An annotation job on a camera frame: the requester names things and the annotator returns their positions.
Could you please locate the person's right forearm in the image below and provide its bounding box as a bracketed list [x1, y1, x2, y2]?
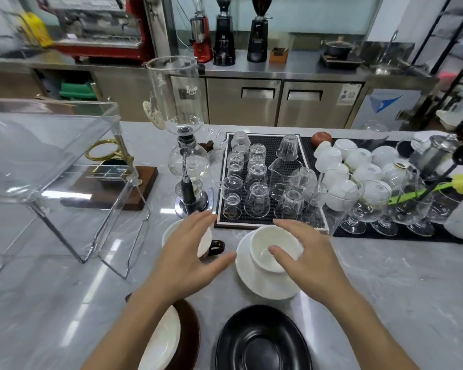
[319, 280, 422, 370]

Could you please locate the glass siphon coffee maker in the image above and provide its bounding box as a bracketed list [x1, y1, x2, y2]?
[143, 56, 213, 219]

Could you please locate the small clear glass dish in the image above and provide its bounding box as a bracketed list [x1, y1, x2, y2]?
[204, 128, 229, 151]

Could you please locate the person's left forearm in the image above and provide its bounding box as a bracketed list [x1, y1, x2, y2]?
[81, 283, 178, 370]

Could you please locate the stainless steel counter cabinet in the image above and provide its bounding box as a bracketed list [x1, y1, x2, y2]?
[169, 74, 372, 130]

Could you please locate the white plate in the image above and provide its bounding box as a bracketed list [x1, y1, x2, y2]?
[138, 305, 180, 370]

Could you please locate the red coffee grinder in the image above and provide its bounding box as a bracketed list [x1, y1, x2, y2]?
[188, 0, 214, 64]

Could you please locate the red espresso machine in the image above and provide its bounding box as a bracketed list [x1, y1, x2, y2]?
[36, 0, 156, 64]

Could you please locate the black bar mat white border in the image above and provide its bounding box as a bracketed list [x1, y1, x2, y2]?
[215, 132, 330, 231]

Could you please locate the gold ring stand wooden base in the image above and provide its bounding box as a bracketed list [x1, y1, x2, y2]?
[62, 133, 159, 211]

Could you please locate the long black rubber mat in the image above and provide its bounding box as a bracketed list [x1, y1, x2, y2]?
[312, 138, 463, 245]

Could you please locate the yellow bag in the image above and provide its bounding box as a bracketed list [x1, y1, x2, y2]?
[20, 11, 55, 49]

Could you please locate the black oval plate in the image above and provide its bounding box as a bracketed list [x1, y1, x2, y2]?
[215, 304, 313, 370]

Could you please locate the black cooking pot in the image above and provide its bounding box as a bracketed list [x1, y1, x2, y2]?
[320, 36, 356, 60]

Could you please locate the brown plate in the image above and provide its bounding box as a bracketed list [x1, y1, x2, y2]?
[125, 293, 201, 370]

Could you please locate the group of clear glass cups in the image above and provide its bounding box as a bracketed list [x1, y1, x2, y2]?
[216, 130, 326, 228]

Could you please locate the large clear glass tumbler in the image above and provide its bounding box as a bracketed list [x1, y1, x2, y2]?
[317, 174, 366, 236]

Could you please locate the stainless steel teapot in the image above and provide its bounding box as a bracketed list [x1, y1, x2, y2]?
[410, 133, 460, 182]

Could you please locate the person's right hand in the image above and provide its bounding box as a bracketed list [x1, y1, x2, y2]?
[269, 220, 349, 302]

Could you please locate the green crate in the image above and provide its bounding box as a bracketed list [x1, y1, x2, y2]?
[59, 81, 100, 101]

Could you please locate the pile of white ceramic cups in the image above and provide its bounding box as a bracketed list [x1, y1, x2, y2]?
[313, 138, 411, 212]

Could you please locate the plain white cup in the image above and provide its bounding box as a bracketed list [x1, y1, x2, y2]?
[250, 226, 305, 273]

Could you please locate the small wooden box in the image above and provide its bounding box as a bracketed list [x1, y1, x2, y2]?
[269, 47, 290, 64]

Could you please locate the steel sink with faucet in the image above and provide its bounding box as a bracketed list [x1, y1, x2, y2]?
[360, 29, 441, 78]

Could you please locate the white appliance with blue print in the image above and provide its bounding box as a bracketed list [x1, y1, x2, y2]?
[350, 88, 426, 131]

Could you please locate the reddish brown round teapot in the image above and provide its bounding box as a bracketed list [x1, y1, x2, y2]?
[311, 131, 333, 148]

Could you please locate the clear glass pitcher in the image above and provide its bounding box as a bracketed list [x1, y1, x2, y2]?
[269, 157, 304, 201]

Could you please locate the white saucer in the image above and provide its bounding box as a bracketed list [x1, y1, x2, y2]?
[235, 230, 306, 301]

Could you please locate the black induction cooker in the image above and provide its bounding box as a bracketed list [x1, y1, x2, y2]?
[318, 53, 366, 70]

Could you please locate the white cup with brown handle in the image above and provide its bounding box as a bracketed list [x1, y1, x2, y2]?
[162, 218, 225, 262]

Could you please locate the clear stemmed goblet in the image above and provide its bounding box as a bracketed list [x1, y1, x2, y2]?
[370, 181, 400, 237]
[394, 169, 436, 238]
[340, 192, 372, 235]

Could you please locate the clear acrylic display cover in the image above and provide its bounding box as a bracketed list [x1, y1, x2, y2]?
[0, 98, 152, 280]

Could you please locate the black coffee grinder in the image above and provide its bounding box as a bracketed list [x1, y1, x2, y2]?
[246, 0, 273, 63]
[212, 0, 237, 67]

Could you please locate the black metal shelf rack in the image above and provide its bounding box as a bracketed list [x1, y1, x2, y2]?
[400, 0, 463, 132]

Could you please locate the person's left hand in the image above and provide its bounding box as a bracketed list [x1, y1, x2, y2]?
[150, 211, 237, 306]

